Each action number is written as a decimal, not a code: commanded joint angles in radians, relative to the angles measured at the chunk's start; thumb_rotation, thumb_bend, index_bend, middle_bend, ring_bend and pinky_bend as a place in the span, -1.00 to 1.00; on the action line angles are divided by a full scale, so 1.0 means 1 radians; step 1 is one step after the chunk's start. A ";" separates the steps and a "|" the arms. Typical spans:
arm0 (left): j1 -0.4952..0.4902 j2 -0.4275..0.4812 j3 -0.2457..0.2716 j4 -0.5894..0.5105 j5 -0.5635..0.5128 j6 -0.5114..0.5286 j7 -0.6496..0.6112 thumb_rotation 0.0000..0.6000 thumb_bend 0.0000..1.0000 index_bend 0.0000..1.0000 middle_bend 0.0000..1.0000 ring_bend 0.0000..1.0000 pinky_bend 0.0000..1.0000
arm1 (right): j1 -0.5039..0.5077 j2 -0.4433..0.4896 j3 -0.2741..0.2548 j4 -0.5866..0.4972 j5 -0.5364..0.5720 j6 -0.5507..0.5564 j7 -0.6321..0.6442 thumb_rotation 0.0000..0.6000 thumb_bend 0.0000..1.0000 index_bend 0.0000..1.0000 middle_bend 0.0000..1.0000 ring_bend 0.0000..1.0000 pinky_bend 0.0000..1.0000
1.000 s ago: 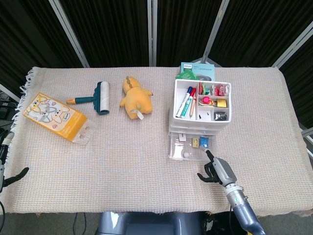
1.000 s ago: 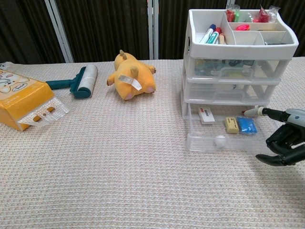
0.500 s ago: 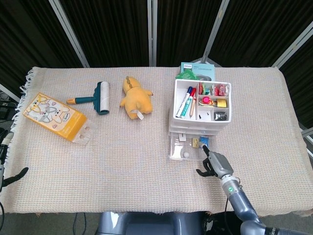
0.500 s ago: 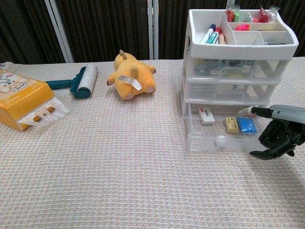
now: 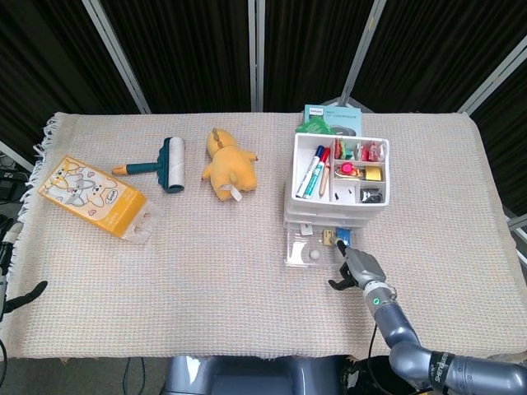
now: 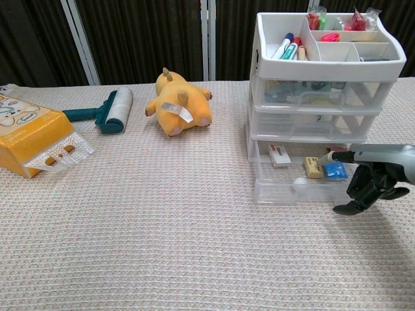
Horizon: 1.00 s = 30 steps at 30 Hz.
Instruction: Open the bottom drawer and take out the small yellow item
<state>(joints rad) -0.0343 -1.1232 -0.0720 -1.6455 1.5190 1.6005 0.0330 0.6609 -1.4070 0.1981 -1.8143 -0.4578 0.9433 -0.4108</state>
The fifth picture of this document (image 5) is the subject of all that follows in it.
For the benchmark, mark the black binder clips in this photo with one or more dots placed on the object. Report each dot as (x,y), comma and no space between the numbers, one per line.
(370,196)

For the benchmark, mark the teal printed booklet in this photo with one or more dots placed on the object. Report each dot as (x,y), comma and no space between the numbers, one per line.
(343,117)

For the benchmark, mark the teal lint roller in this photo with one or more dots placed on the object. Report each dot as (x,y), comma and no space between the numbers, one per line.
(173,164)

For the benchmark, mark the brass padlock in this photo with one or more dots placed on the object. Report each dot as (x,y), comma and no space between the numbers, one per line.
(374,173)

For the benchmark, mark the tan wooden pencil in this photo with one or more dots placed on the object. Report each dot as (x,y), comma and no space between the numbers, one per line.
(324,181)

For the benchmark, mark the yellow plush toy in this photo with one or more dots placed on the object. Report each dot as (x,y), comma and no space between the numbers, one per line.
(230,168)

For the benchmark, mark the beige woven table cloth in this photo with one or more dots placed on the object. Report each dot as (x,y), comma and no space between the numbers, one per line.
(206,288)

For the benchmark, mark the red and green clips pack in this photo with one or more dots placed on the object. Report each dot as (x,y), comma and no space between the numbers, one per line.
(343,148)

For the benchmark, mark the pink round tag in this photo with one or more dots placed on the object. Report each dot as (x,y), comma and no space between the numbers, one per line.
(348,168)

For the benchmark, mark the black waste bin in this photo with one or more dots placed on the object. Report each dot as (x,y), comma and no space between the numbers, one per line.
(370,376)

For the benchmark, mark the blue wrapped item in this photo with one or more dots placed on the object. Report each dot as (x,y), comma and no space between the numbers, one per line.
(345,234)

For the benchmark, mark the grey screen frame post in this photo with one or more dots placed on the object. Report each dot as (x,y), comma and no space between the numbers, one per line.
(494,84)
(256,57)
(14,155)
(117,57)
(519,224)
(362,53)

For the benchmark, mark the yellow cat-print tissue pack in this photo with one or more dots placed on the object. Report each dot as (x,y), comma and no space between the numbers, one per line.
(90,193)

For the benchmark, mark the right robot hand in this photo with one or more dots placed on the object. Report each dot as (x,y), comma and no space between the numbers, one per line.
(364,267)

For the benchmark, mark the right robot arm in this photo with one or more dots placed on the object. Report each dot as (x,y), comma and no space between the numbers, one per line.
(403,341)

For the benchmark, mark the green packet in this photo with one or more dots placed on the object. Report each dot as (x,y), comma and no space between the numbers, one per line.
(315,125)

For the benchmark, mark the yellow eraser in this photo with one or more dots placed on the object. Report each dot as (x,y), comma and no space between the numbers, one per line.
(327,238)

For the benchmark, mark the red candy packet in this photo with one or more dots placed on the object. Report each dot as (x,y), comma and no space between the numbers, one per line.
(372,151)

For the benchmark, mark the white drawer organizer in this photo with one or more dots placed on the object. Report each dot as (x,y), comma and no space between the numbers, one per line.
(304,146)

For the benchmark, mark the small white ball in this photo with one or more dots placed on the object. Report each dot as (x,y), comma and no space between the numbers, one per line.
(314,254)

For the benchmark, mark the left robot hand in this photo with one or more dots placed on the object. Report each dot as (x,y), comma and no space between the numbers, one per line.
(24,297)

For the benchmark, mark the white eraser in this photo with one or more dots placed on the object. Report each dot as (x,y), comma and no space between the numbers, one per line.
(306,229)

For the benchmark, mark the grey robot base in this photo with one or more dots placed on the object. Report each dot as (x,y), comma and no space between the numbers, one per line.
(247,376)

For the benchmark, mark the blue-cap whiteboard marker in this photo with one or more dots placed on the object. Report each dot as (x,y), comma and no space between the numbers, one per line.
(320,150)

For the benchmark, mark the red-cap whiteboard marker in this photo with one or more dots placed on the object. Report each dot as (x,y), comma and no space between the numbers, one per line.
(315,175)

